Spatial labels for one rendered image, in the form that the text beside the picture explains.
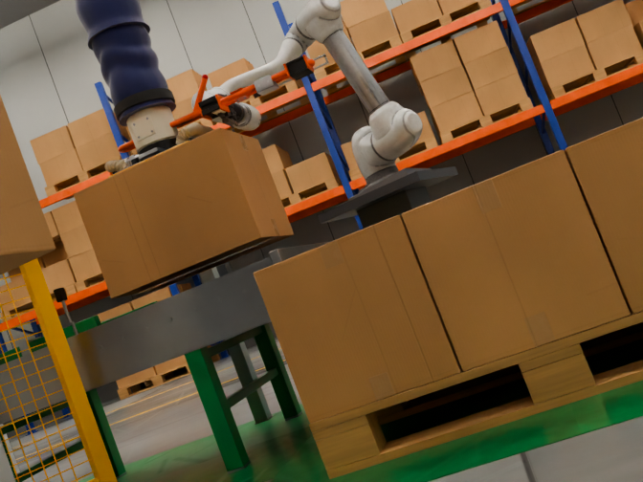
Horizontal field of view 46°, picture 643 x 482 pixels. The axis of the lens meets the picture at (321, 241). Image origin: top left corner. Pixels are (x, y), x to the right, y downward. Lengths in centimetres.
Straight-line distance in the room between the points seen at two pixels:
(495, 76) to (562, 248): 829
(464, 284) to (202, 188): 112
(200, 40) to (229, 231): 963
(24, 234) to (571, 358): 124
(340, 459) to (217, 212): 102
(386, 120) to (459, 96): 678
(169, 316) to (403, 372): 93
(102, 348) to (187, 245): 44
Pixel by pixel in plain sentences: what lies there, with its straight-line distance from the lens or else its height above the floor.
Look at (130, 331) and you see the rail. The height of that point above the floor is 54.
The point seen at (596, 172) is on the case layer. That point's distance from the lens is 179.
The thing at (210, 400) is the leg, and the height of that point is 24.
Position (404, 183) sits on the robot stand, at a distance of 308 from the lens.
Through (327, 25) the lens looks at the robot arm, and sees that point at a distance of 329.
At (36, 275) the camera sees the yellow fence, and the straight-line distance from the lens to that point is 261.
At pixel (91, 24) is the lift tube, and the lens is 297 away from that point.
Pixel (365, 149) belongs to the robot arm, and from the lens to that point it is 333.
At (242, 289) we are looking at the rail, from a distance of 238.
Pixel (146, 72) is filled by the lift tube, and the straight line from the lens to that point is 287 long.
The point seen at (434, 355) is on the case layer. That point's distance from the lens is 181.
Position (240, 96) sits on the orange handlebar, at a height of 119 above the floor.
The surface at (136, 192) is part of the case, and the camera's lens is 269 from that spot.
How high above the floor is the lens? 45
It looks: 3 degrees up
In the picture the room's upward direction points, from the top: 21 degrees counter-clockwise
